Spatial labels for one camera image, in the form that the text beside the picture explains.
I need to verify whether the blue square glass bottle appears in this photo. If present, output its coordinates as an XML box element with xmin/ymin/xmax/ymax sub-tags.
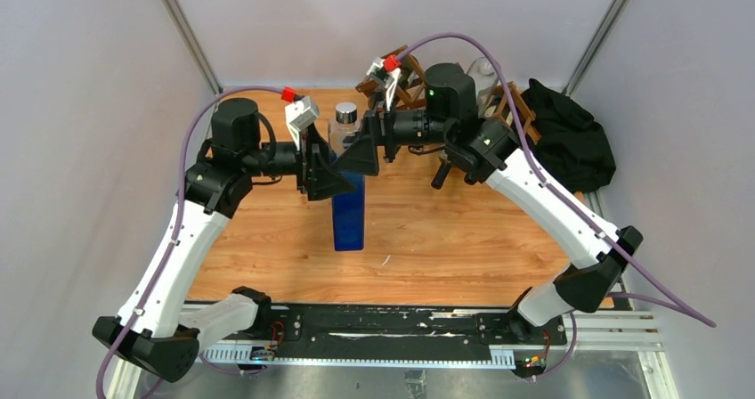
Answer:
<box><xmin>328</xmin><ymin>102</ymin><xmax>365</xmax><ymax>252</ymax></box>

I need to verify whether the clear glass bottle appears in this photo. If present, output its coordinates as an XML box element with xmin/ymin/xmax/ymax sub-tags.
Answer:
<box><xmin>467</xmin><ymin>57</ymin><xmax>499</xmax><ymax>118</ymax></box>

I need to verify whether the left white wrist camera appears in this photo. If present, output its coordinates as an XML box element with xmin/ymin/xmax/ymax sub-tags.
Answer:
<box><xmin>284</xmin><ymin>96</ymin><xmax>320</xmax><ymax>151</ymax></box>

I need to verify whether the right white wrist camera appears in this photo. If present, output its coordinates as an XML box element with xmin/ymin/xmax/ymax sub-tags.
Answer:
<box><xmin>366</xmin><ymin>54</ymin><xmax>402</xmax><ymax>111</ymax></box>

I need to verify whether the dark wine bottle left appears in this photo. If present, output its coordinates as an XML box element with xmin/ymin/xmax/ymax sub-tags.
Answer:
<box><xmin>431</xmin><ymin>161</ymin><xmax>452</xmax><ymax>190</ymax></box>

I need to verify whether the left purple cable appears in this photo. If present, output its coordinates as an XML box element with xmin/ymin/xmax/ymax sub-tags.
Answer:
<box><xmin>93</xmin><ymin>85</ymin><xmax>299</xmax><ymax>399</ymax></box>

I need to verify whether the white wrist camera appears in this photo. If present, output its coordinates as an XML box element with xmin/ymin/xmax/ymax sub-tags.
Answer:
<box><xmin>366</xmin><ymin>54</ymin><xmax>402</xmax><ymax>111</ymax></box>
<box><xmin>284</xmin><ymin>96</ymin><xmax>320</xmax><ymax>151</ymax></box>

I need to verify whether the purple cable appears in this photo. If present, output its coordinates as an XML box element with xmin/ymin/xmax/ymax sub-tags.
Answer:
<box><xmin>383</xmin><ymin>32</ymin><xmax>718</xmax><ymax>379</ymax></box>
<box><xmin>93</xmin><ymin>85</ymin><xmax>299</xmax><ymax>399</ymax></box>

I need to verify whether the black cloth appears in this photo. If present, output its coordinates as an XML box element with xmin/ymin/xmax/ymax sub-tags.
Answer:
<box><xmin>521</xmin><ymin>78</ymin><xmax>617</xmax><ymax>192</ymax></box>

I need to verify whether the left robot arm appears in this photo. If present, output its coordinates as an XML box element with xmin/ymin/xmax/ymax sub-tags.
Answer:
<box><xmin>93</xmin><ymin>95</ymin><xmax>352</xmax><ymax>382</ymax></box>

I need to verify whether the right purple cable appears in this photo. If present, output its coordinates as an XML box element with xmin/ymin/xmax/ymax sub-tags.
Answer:
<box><xmin>383</xmin><ymin>32</ymin><xmax>718</xmax><ymax>379</ymax></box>

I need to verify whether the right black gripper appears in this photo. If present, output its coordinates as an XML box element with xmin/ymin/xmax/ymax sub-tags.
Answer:
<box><xmin>331</xmin><ymin>90</ymin><xmax>452</xmax><ymax>178</ymax></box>

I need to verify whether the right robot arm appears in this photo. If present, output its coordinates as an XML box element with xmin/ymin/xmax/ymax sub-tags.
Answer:
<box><xmin>335</xmin><ymin>59</ymin><xmax>643</xmax><ymax>344</ymax></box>

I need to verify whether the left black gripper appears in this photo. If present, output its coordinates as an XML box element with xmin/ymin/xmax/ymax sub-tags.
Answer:
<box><xmin>240</xmin><ymin>121</ymin><xmax>355</xmax><ymax>199</ymax></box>

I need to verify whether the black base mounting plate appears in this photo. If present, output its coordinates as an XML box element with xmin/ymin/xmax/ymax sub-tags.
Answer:
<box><xmin>215</xmin><ymin>303</ymin><xmax>569</xmax><ymax>365</ymax></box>

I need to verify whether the brown wooden wine rack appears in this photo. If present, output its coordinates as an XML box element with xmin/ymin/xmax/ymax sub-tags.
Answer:
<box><xmin>355</xmin><ymin>45</ymin><xmax>540</xmax><ymax>145</ymax></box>

